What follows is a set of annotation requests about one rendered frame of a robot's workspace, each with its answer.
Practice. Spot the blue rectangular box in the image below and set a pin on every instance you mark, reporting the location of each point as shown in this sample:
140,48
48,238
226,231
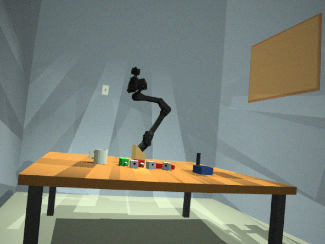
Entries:
203,170

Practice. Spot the red block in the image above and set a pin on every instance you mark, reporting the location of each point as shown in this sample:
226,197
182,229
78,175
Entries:
140,163

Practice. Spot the red tray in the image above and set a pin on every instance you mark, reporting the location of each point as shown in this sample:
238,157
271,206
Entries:
159,166

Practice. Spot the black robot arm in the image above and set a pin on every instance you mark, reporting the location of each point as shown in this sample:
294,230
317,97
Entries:
165,109

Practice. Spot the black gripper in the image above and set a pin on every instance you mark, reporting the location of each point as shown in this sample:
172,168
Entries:
132,85

